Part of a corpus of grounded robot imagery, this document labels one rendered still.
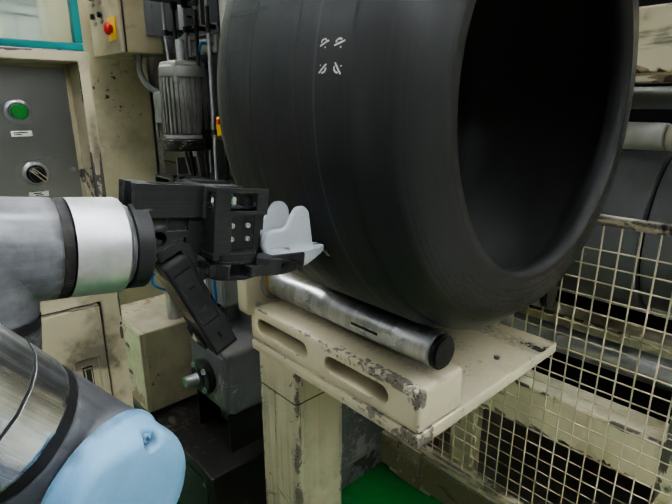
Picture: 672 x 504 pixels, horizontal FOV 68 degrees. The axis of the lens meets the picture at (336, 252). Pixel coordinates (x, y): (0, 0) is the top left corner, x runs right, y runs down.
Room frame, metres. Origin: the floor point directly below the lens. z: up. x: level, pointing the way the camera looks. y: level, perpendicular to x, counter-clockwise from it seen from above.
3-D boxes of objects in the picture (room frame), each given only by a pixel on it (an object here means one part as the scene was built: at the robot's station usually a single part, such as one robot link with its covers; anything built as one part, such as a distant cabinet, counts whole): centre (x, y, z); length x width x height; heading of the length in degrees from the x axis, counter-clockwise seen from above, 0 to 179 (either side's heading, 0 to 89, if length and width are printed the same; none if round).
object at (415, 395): (0.67, -0.01, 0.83); 0.36 x 0.09 x 0.06; 42
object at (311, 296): (0.67, -0.01, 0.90); 0.35 x 0.05 x 0.05; 42
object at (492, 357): (0.77, -0.11, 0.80); 0.37 x 0.36 x 0.02; 132
